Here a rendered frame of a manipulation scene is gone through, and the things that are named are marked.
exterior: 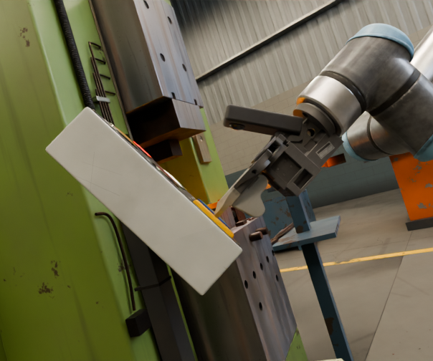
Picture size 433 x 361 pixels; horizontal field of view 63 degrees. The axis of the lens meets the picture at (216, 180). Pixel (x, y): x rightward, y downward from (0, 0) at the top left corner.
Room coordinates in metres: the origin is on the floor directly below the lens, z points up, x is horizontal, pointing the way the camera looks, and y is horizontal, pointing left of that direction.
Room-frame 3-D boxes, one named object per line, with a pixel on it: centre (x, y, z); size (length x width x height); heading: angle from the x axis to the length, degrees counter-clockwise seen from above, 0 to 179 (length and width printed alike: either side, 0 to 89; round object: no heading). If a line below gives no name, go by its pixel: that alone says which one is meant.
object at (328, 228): (1.62, -0.31, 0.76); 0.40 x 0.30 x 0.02; 158
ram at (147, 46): (1.30, 0.20, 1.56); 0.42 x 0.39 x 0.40; 68
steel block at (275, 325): (1.31, 0.20, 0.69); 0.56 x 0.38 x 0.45; 68
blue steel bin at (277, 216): (5.38, -0.55, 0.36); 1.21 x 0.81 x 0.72; 62
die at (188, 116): (1.26, 0.21, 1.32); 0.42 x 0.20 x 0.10; 68
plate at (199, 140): (1.52, 0.02, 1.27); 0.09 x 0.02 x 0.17; 158
